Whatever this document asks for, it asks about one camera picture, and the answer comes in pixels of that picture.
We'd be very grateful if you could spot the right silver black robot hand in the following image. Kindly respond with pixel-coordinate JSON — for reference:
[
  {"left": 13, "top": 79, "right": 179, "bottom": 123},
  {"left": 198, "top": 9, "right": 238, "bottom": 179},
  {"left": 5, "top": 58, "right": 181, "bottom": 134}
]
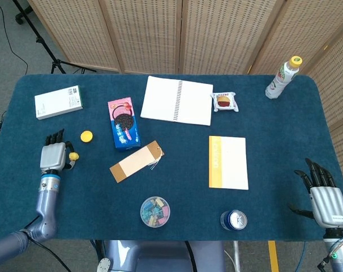
[{"left": 287, "top": 158, "right": 343, "bottom": 231}]

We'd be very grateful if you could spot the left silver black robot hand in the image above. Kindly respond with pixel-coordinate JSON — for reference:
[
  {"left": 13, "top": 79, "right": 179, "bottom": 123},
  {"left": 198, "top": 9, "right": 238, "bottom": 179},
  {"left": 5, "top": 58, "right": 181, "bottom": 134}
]
[{"left": 40, "top": 129, "right": 76, "bottom": 174}]

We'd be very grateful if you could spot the yellow round disc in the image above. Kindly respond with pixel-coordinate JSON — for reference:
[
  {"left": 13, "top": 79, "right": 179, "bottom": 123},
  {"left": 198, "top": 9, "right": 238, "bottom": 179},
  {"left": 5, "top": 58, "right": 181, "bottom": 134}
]
[{"left": 80, "top": 129, "right": 94, "bottom": 143}]

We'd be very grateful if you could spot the white box green edge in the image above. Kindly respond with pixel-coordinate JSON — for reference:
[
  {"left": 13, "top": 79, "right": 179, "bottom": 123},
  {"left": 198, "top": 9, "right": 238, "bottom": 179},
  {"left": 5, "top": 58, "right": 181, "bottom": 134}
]
[{"left": 34, "top": 85, "right": 84, "bottom": 121}]

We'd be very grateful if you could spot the blue pink Oreo box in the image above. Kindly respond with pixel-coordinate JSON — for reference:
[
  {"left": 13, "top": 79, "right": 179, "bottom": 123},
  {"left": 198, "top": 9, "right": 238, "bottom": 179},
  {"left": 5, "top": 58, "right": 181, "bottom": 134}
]
[{"left": 107, "top": 97, "right": 142, "bottom": 152}]

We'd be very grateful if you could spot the brown cream cardboard bookmark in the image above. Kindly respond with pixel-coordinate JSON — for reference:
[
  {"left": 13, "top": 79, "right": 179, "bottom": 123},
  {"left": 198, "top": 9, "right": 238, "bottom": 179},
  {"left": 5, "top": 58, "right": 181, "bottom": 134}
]
[{"left": 109, "top": 140, "right": 165, "bottom": 184}]

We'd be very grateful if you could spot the blue drink can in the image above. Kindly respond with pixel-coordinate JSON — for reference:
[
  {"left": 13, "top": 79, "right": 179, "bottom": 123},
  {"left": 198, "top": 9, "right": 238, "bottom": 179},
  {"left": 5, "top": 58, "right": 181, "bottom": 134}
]
[{"left": 220, "top": 209, "right": 248, "bottom": 231}]

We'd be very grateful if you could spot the yellow white notepad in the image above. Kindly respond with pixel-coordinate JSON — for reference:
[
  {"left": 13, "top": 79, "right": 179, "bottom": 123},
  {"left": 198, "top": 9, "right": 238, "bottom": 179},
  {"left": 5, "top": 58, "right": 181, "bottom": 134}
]
[{"left": 208, "top": 135, "right": 250, "bottom": 191}]

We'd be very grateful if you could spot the grey metal table leg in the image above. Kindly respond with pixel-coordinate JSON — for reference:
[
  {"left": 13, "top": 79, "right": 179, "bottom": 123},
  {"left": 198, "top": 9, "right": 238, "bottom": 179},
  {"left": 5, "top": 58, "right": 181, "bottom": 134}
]
[{"left": 233, "top": 240, "right": 242, "bottom": 272}]

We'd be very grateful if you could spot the black tripod stand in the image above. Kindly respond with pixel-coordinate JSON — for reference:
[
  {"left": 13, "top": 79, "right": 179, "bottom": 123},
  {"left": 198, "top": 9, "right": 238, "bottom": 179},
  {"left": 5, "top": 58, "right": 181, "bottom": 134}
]
[{"left": 12, "top": 0, "right": 97, "bottom": 75}]

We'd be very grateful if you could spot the clear plastic clip jar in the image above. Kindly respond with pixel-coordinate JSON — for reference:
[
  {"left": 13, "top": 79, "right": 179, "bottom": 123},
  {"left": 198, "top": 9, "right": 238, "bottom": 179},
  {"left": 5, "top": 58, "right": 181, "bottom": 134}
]
[{"left": 140, "top": 196, "right": 171, "bottom": 228}]

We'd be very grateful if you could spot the open white spiral notebook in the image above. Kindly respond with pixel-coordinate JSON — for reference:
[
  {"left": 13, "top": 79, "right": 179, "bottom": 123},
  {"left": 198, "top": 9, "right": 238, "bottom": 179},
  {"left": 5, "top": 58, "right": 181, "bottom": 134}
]
[{"left": 140, "top": 75, "right": 214, "bottom": 126}]

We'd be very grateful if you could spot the white drink bottle yellow cap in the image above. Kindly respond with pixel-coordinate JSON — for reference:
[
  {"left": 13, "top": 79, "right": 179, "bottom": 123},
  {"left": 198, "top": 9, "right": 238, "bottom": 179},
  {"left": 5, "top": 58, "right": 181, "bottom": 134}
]
[{"left": 265, "top": 56, "right": 303, "bottom": 100}]

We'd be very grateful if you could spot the blue tablecloth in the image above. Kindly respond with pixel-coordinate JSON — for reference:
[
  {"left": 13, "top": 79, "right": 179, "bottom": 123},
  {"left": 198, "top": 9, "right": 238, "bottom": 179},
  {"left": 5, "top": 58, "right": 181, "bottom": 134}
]
[{"left": 0, "top": 74, "right": 343, "bottom": 241}]

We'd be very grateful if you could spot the grey robot torso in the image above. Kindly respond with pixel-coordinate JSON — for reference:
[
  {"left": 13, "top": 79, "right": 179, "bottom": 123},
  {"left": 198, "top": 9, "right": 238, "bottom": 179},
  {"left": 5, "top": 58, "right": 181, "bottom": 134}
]
[{"left": 96, "top": 240, "right": 226, "bottom": 272}]

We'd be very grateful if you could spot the wrapped snack cake packet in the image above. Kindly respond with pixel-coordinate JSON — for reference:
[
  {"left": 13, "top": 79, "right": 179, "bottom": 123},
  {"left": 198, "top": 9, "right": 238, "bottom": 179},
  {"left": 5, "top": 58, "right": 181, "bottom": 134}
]
[{"left": 210, "top": 91, "right": 239, "bottom": 113}]

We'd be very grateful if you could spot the woven wooden folding screen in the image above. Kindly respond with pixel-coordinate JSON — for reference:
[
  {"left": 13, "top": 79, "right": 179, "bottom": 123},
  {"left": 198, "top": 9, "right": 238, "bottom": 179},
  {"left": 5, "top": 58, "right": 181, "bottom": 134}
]
[{"left": 27, "top": 0, "right": 343, "bottom": 182}]

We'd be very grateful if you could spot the blue cable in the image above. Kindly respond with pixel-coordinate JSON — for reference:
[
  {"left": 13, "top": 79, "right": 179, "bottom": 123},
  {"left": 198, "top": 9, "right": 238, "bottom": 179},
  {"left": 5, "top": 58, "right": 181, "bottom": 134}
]
[{"left": 300, "top": 240, "right": 308, "bottom": 272}]

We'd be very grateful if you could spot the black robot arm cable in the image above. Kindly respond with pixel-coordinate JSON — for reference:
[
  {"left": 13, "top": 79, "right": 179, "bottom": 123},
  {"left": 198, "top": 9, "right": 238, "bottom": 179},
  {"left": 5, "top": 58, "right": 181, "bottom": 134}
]
[{"left": 27, "top": 237, "right": 72, "bottom": 272}]

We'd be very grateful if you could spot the black floor cable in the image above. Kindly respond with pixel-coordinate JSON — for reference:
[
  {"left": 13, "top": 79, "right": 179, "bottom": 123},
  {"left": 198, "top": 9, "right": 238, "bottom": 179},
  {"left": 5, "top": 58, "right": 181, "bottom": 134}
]
[{"left": 0, "top": 0, "right": 29, "bottom": 75}]

